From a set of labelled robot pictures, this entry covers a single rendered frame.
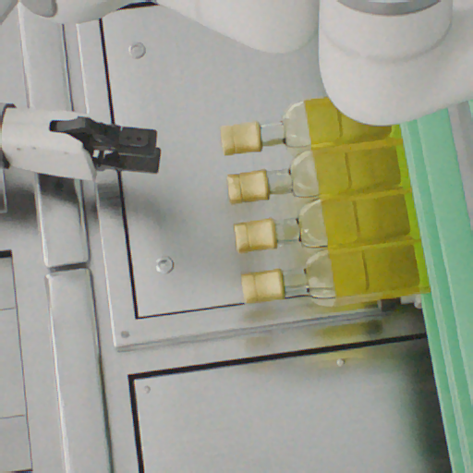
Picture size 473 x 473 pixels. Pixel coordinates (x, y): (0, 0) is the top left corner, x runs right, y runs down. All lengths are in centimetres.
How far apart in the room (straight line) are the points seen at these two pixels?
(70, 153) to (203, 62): 28
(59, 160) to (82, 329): 22
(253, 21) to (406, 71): 13
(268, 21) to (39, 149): 49
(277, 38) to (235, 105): 60
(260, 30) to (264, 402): 65
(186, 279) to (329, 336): 19
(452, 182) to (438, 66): 36
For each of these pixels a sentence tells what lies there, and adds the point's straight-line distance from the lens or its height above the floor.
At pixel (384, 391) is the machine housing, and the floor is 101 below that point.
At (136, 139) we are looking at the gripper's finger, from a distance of 137.
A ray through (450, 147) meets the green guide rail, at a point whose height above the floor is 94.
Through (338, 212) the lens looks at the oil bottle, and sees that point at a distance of 135.
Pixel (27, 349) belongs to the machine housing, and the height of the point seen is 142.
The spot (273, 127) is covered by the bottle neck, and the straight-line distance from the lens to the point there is 139.
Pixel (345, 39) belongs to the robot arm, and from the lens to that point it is 89.
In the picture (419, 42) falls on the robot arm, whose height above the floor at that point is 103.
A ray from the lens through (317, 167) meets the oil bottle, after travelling 137.
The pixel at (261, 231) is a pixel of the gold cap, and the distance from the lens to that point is 135.
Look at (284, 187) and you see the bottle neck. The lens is 137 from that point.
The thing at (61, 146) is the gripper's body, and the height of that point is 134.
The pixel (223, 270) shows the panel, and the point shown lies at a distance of 149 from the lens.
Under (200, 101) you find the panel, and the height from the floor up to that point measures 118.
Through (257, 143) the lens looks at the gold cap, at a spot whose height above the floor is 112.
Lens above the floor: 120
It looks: 2 degrees down
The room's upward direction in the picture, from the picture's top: 98 degrees counter-clockwise
